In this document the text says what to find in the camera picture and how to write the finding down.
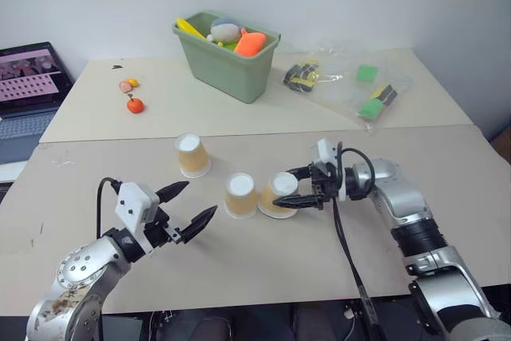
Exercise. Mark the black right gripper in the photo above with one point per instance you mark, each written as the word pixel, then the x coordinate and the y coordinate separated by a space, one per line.
pixel 329 187

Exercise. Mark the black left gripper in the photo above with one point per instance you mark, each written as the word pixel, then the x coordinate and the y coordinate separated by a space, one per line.
pixel 159 230

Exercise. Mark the brown paper cup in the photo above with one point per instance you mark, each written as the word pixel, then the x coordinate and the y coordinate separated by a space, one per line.
pixel 275 191
pixel 240 197
pixel 193 161

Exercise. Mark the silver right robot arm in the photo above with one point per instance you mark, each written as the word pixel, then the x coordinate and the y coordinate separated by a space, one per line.
pixel 411 201

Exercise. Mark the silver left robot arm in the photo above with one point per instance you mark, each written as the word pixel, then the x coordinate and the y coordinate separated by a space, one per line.
pixel 80 273

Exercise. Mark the clear plastic bag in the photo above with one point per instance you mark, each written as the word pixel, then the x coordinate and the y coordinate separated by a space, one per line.
pixel 339 93

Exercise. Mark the green sponge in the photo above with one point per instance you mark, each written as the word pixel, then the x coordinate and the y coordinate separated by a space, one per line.
pixel 367 74
pixel 371 109

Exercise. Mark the black-yellow sponge pack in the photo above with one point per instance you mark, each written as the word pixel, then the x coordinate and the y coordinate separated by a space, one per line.
pixel 299 75

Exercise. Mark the toy orange fruit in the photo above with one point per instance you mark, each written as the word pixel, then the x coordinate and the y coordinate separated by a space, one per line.
pixel 135 105

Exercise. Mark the black-yellow sponge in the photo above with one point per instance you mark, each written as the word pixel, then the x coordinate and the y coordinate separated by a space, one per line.
pixel 384 94

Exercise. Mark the dark rounded shape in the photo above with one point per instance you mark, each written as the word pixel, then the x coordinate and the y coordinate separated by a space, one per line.
pixel 209 329

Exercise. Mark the small yellow-orange toy fruit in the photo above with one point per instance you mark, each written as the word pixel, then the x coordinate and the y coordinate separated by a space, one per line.
pixel 133 83

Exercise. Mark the green plastic bin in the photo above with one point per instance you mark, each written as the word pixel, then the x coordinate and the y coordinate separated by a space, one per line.
pixel 227 73

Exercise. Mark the pink toy sausage slice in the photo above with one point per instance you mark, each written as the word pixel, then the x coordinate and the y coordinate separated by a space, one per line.
pixel 124 86

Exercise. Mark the small black scrap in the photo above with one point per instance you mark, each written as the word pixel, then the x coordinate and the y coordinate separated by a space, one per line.
pixel 117 66

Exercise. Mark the yellow-green toy piece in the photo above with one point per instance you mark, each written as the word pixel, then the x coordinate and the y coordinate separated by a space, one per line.
pixel 230 46

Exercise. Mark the small yellow toy piece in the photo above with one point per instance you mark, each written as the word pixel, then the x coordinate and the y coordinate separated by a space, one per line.
pixel 213 39

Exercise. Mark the grey plush toy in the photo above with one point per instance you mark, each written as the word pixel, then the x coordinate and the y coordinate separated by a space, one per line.
pixel 225 30

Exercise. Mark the yellow toy banana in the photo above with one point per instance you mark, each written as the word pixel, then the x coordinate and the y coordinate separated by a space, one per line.
pixel 189 28

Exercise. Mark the open laptop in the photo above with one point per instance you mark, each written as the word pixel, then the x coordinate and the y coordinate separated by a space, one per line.
pixel 24 77

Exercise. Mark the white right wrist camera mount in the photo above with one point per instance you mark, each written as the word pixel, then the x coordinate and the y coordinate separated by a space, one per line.
pixel 325 151

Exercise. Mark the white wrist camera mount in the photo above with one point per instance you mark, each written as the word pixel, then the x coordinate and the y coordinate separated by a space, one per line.
pixel 133 203
pixel 325 151

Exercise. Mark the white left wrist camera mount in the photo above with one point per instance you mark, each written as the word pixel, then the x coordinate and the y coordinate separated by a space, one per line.
pixel 133 203

